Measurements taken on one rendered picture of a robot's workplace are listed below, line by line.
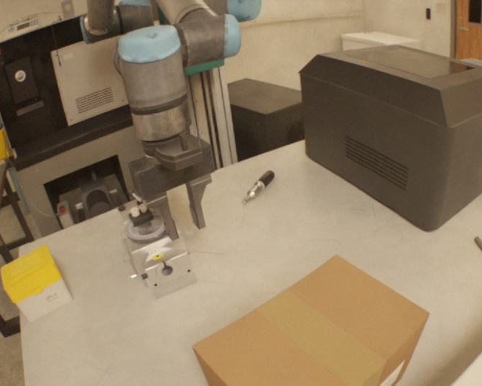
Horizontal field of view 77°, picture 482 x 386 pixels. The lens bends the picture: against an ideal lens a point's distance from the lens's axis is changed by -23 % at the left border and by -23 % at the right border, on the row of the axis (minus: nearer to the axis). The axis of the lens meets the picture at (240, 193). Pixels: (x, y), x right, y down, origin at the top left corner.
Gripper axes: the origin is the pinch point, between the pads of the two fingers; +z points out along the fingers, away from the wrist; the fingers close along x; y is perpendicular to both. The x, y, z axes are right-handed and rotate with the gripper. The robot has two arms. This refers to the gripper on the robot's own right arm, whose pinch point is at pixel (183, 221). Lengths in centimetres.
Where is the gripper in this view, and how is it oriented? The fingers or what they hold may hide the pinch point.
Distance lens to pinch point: 67.4
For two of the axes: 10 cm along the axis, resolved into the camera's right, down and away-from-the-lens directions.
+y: -5.2, -4.0, 7.6
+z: 1.2, 8.4, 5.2
